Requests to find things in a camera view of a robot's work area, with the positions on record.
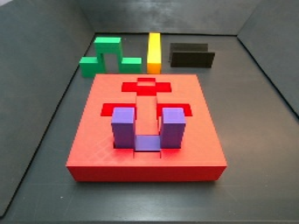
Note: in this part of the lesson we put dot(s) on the black angled bracket holder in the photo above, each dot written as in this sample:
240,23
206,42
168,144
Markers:
190,55

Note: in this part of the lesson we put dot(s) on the blue U-shaped block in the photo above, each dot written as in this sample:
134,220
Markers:
140,131

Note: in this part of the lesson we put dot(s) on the green stepped block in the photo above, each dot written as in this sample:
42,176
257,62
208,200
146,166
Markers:
109,46

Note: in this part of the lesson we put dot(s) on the red board with cutouts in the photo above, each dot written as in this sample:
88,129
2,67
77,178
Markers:
96,161

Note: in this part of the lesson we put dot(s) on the yellow long bar block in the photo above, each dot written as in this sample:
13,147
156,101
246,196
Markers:
154,53

